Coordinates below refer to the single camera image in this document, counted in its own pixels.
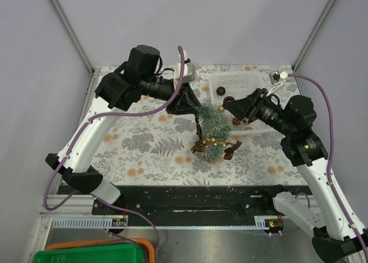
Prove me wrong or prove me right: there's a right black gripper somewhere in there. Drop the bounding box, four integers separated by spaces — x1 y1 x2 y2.
223 88 294 136

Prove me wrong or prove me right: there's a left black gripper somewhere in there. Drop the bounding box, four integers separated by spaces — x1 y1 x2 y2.
141 75 202 114

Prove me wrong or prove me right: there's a white plastic basket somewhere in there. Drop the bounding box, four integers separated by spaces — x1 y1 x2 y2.
209 71 273 137

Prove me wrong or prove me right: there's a small green christmas tree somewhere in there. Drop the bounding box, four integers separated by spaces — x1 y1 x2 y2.
192 100 230 162

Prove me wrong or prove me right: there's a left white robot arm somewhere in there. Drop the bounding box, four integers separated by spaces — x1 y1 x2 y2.
45 45 201 214

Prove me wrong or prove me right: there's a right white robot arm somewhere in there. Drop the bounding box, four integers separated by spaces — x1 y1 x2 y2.
223 88 367 262

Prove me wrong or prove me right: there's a small pine cone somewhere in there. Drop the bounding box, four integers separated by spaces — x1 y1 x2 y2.
232 117 241 126

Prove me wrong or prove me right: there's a small gold bauble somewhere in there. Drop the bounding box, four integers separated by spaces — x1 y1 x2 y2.
217 106 225 113

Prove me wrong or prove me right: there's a brown shiny bauble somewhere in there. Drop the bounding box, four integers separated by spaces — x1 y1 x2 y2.
216 87 226 96

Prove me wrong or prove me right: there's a floral patterned table mat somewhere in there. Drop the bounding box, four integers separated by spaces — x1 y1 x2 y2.
70 64 328 187

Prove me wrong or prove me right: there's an orange plastic bin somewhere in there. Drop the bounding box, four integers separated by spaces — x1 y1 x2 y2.
44 238 156 263

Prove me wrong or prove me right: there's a green plastic bin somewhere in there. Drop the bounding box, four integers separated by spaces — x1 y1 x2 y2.
32 244 147 263

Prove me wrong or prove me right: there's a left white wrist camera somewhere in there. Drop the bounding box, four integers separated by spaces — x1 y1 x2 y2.
173 51 196 88

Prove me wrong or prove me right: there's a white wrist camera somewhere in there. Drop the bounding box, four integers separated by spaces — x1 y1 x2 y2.
173 51 196 88
266 71 288 96

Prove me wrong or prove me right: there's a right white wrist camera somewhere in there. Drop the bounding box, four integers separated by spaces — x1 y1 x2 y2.
266 71 288 96

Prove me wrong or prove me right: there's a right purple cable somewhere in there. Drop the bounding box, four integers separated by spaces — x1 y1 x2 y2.
287 74 368 252

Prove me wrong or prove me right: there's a purple cable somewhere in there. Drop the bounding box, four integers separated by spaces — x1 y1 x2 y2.
287 74 368 252
42 45 185 244

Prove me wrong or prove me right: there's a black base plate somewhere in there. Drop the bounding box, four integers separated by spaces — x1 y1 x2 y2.
58 184 297 226

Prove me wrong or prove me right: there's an aluminium frame rail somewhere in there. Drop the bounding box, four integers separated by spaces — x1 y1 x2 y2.
39 195 94 217

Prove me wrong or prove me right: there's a white slotted cable duct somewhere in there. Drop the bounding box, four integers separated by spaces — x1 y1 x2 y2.
52 217 128 229

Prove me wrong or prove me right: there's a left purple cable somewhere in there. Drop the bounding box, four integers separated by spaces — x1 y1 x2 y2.
42 45 185 244

